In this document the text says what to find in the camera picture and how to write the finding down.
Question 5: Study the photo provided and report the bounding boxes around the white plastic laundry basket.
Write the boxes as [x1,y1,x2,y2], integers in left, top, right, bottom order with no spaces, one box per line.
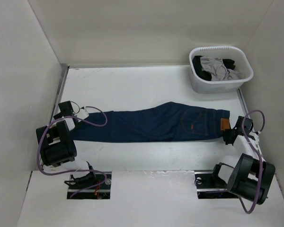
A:
[189,46,254,94]

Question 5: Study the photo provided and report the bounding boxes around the dark blue denim trousers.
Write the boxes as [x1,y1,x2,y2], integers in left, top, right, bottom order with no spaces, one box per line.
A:
[71,102,230,143]

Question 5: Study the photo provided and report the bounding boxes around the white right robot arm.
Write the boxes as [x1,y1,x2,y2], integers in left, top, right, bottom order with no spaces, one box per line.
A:
[210,116,275,205]

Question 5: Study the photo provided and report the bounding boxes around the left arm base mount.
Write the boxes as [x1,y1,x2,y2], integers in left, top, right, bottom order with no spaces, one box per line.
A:
[64,172,112,200]

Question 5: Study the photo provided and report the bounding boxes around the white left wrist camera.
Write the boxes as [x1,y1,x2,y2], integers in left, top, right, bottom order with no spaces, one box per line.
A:
[75,108,89,119]

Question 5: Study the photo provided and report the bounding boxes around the grey garment in basket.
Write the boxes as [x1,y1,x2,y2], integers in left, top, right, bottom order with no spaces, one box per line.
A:
[200,56,244,81]

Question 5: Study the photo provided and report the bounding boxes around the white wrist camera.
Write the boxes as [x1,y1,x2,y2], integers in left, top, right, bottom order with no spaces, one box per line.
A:
[249,131,259,145]
[75,108,89,119]

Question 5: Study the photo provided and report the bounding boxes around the black garment in basket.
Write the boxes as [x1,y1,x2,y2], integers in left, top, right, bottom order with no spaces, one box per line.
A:
[192,56,237,81]

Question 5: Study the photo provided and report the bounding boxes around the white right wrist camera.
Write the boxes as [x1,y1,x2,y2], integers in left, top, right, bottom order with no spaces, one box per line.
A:
[249,131,259,145]

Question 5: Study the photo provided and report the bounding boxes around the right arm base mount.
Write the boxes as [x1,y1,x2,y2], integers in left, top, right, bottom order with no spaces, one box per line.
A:
[194,170,238,199]

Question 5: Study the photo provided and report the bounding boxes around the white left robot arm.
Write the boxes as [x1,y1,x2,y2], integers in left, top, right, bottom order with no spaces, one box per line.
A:
[36,101,97,189]

